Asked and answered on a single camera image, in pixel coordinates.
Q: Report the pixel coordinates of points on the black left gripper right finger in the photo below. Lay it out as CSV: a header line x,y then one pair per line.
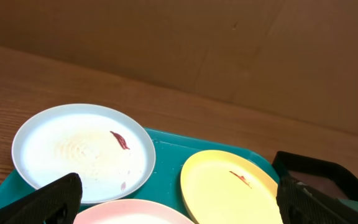
x,y
301,204

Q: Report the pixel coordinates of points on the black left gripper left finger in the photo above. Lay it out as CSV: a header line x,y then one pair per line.
x,y
55,203

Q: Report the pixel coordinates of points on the green sponge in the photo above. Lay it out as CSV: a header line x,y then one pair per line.
x,y
350,203

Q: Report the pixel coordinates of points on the yellow plate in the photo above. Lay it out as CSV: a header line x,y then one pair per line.
x,y
222,188

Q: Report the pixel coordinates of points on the black water tray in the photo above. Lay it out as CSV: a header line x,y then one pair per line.
x,y
328,177

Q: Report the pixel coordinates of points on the light blue plate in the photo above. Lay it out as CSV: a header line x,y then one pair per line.
x,y
111,152

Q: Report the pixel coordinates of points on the brown cardboard backboard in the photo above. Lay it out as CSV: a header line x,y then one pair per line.
x,y
293,58

